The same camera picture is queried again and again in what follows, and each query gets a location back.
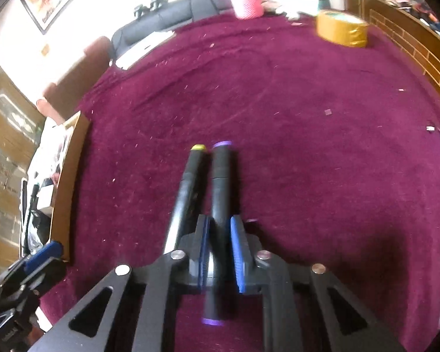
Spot black marker purple cap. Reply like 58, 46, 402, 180
202, 141, 232, 326

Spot black marker yellow cap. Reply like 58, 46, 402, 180
163, 144, 208, 254

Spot wooden glass door wardrobe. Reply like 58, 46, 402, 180
0, 65, 44, 274

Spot brown armchair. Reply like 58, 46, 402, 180
36, 37, 113, 125

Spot white notebook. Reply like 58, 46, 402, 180
115, 30, 175, 70

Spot black leather sofa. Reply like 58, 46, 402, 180
111, 0, 233, 61

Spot yellow tape roll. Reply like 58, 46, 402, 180
316, 10, 369, 48

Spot white cloth gloves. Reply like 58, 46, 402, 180
261, 0, 320, 20

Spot wooden side cabinet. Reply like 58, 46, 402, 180
360, 0, 440, 96

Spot small gold wall plaque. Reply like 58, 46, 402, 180
41, 45, 50, 56

